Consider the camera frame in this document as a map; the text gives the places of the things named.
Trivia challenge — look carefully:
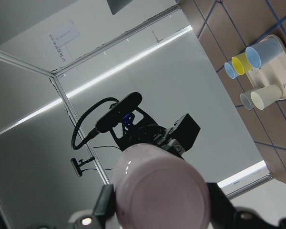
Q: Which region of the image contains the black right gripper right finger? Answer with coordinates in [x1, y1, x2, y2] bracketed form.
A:
[206, 182, 235, 221]

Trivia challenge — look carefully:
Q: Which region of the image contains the yellow plastic cup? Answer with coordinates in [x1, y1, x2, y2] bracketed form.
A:
[231, 52, 253, 75]

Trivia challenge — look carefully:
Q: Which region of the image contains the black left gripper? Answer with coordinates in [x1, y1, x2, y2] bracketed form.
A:
[109, 107, 201, 151]

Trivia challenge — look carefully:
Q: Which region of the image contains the blue plastic cup near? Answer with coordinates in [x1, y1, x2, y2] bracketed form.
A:
[245, 37, 283, 69]

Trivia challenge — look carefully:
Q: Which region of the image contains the cream plastic cup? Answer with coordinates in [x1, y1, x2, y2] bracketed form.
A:
[250, 84, 282, 110]

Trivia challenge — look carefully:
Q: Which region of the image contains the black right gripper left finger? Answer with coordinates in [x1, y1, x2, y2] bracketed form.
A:
[93, 184, 115, 216]

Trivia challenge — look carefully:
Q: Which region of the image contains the grey plastic cup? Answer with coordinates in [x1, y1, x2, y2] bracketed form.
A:
[240, 90, 254, 110]

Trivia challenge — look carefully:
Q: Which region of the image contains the black webcam on stand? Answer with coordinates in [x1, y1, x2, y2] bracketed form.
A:
[71, 156, 95, 177]

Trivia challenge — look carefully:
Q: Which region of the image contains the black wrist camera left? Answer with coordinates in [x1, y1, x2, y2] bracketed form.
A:
[95, 92, 143, 133]

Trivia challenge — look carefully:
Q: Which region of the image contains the pink plastic cup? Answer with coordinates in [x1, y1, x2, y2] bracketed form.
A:
[111, 144, 211, 229]

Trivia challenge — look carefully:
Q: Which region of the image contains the light blue plastic cup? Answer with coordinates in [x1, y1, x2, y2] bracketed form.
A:
[224, 60, 239, 79]

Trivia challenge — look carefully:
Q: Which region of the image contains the cream rectangular tray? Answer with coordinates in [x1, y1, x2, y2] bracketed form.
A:
[246, 34, 286, 100]

